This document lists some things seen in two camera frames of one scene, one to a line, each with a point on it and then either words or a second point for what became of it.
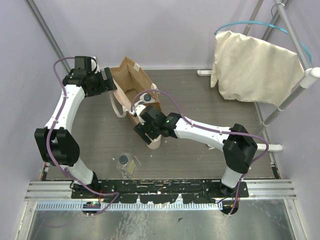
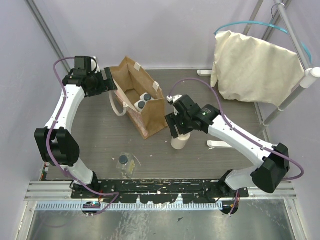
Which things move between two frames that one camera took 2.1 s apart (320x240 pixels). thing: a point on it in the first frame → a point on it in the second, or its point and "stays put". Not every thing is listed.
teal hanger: x=267 y=24 stays put
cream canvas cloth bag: x=250 y=69 stays put
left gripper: x=109 y=79 stays put
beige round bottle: x=155 y=143 → x=179 y=142
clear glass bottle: x=126 y=164 stays put
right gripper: x=142 y=129 → x=172 y=119
